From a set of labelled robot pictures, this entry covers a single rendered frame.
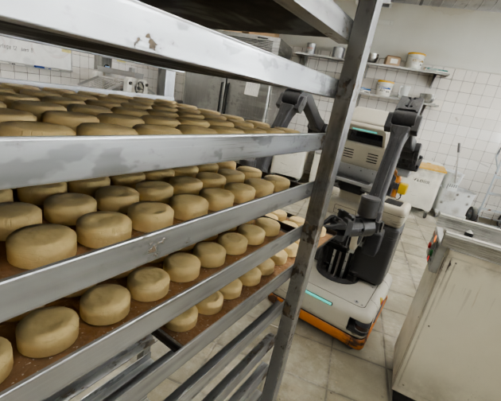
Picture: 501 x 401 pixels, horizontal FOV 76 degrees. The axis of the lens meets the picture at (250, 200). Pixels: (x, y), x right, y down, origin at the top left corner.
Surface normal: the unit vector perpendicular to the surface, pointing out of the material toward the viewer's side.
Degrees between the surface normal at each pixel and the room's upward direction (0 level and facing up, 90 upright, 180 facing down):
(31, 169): 90
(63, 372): 90
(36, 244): 0
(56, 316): 0
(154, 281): 0
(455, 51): 90
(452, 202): 95
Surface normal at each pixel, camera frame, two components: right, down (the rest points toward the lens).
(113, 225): 0.17, -0.93
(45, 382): 0.81, 0.32
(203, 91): -0.32, 0.25
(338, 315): -0.56, 0.18
